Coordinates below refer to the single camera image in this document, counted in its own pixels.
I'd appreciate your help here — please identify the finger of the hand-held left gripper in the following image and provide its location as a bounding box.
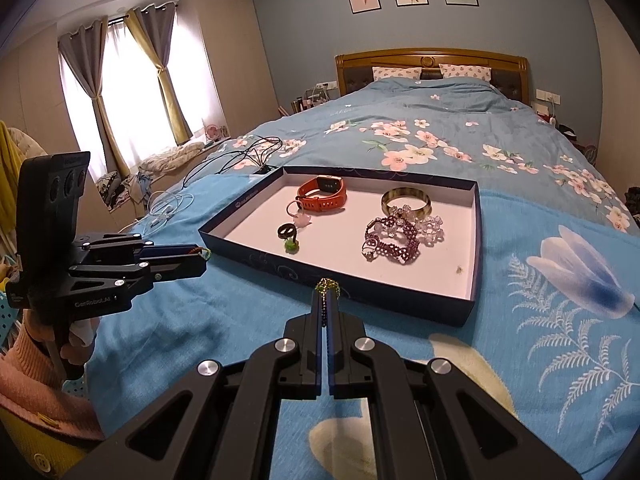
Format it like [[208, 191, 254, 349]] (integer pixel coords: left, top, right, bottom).
[[70, 257, 206, 281], [75, 232, 203, 263]]

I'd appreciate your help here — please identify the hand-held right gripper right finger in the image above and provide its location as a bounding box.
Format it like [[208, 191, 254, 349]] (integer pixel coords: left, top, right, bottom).
[[327, 296, 583, 480]]

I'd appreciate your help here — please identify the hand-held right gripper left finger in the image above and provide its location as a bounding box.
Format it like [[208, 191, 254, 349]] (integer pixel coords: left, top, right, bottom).
[[62, 290, 329, 480]]

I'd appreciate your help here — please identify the green bead chain bracelet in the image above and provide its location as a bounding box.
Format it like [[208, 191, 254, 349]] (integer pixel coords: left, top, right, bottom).
[[315, 278, 341, 328]]

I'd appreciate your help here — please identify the dark blue cardboard box tray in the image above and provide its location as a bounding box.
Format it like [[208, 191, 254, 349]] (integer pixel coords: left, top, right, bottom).
[[198, 166, 482, 328]]

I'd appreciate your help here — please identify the purple bead bracelet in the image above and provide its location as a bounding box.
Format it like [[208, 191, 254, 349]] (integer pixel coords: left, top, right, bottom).
[[362, 215, 418, 265]]

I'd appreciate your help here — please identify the pink charm ring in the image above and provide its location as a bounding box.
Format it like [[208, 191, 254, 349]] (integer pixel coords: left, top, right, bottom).
[[286, 200, 313, 228]]

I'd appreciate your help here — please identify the person's left forearm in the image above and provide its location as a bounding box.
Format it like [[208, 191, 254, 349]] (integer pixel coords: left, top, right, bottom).
[[0, 317, 93, 428]]

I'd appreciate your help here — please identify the person's left hand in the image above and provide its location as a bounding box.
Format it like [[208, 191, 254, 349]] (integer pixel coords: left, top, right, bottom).
[[60, 319, 97, 367]]

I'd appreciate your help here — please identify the hanging yellow sweater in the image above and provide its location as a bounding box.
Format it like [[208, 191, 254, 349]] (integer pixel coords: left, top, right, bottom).
[[0, 120, 21, 211]]

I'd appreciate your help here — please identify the pile of mixed clothes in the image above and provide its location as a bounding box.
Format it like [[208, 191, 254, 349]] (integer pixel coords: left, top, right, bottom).
[[97, 170, 161, 206]]

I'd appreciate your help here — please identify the hanging beige puffer jacket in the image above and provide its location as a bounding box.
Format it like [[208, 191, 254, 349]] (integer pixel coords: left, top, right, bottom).
[[7, 127, 41, 161]]

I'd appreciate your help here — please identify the white crumpled bedding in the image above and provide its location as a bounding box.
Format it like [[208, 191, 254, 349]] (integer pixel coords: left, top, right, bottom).
[[137, 142, 206, 171]]

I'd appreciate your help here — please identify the light blue plastic basket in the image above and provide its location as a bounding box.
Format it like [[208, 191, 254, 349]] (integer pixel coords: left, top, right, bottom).
[[0, 280, 26, 356]]

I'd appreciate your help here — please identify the white sheer curtain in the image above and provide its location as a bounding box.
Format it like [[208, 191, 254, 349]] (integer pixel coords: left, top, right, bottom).
[[60, 10, 211, 171]]

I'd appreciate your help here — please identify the grey and yellow curtain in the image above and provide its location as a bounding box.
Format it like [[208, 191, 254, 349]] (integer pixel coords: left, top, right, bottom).
[[125, 4, 193, 146], [57, 15, 123, 173]]

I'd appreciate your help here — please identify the orange smart watch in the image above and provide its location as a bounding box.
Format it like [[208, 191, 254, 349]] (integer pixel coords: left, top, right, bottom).
[[296, 176, 348, 213]]

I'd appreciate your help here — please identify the olive striped bangle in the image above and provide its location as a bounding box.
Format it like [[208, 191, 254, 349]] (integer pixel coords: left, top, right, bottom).
[[381, 187, 432, 218]]

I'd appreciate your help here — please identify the bright blue floral blanket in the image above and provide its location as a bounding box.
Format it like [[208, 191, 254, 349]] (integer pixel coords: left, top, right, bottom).
[[87, 172, 640, 480]]

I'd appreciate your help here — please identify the person's yellow jacket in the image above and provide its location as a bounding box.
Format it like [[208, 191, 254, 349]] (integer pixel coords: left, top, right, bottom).
[[0, 402, 108, 480]]

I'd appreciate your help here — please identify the grey-blue floral duvet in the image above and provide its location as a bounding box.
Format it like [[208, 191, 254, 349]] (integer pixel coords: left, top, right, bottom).
[[165, 77, 640, 233]]

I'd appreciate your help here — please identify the white dotted pillow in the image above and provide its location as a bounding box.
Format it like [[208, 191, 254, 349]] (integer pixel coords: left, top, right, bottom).
[[439, 64, 493, 81], [372, 66, 421, 81]]

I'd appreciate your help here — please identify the wooden bed headboard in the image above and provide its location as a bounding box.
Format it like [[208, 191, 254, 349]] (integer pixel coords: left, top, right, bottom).
[[334, 49, 531, 107]]

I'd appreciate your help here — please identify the white cable bundle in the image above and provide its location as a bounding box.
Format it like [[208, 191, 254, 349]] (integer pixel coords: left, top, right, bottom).
[[135, 191, 193, 231]]

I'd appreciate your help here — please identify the black ring with green bead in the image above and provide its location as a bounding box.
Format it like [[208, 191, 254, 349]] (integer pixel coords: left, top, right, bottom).
[[276, 222, 301, 253]]

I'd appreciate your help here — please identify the black cable bundle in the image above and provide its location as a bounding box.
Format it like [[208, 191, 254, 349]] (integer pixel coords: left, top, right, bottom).
[[182, 136, 283, 188]]

